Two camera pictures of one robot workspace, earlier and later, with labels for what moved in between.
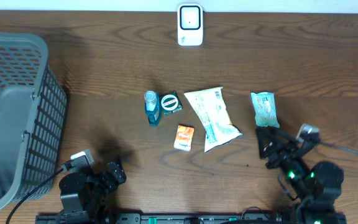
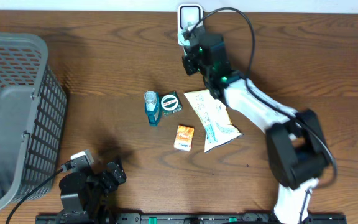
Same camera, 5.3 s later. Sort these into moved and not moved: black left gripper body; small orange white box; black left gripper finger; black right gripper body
Moved: black right gripper body
Not moved: small orange white box; black left gripper finger; black left gripper body
